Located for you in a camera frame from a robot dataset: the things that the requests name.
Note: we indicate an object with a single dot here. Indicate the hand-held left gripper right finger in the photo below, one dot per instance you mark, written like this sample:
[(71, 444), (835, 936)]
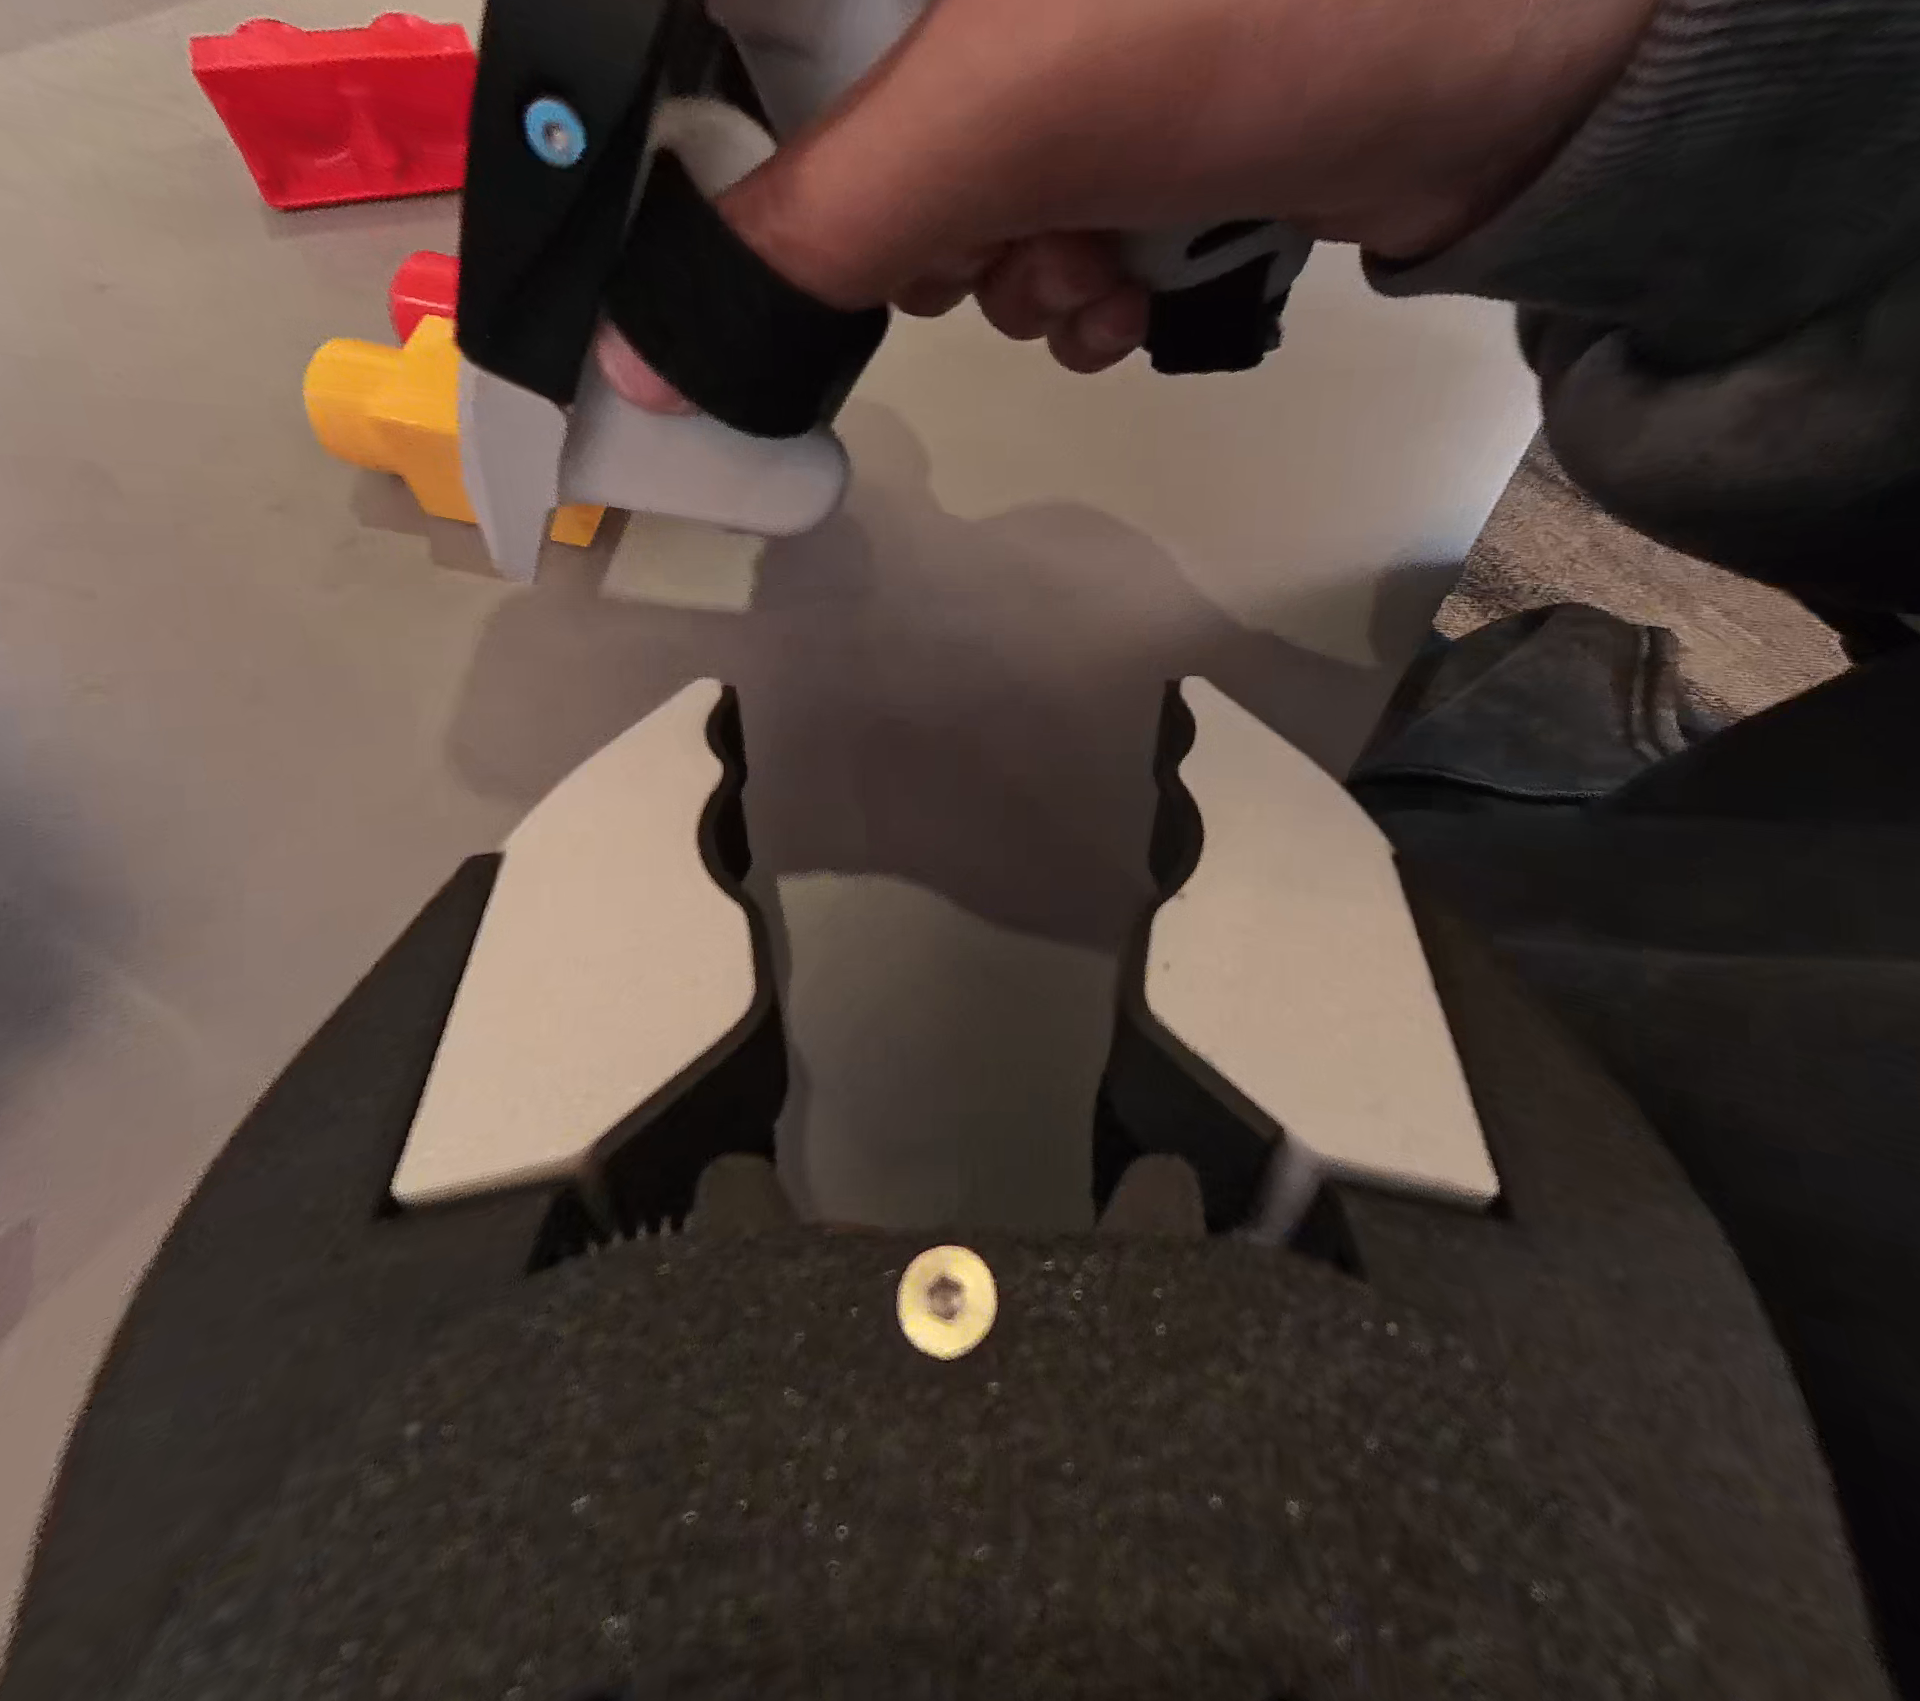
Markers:
[(1305, 982)]

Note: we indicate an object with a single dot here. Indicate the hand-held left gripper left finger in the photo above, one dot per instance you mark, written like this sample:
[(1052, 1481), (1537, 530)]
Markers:
[(602, 982)]

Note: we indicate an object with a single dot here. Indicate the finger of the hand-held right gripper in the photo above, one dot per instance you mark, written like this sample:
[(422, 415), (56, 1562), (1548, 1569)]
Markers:
[(511, 470)]

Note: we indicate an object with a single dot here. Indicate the yellow single-stud toy block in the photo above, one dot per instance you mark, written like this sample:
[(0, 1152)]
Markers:
[(391, 414)]

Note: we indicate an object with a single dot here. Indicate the red single-stud toy block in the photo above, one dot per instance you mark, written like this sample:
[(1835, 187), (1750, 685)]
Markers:
[(422, 292)]

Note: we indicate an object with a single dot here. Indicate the red two-stud toy block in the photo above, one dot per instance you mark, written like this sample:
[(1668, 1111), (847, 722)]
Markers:
[(329, 112)]

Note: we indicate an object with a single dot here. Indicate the grey desk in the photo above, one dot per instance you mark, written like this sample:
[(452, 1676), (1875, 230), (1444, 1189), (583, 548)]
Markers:
[(225, 757)]

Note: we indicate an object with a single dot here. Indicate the person's right hand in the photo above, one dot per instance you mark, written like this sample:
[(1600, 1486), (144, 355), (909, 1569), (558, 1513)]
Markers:
[(1200, 6)]

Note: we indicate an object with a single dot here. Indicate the person's dark trousers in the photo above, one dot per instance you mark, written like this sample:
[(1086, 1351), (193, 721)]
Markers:
[(1725, 982)]

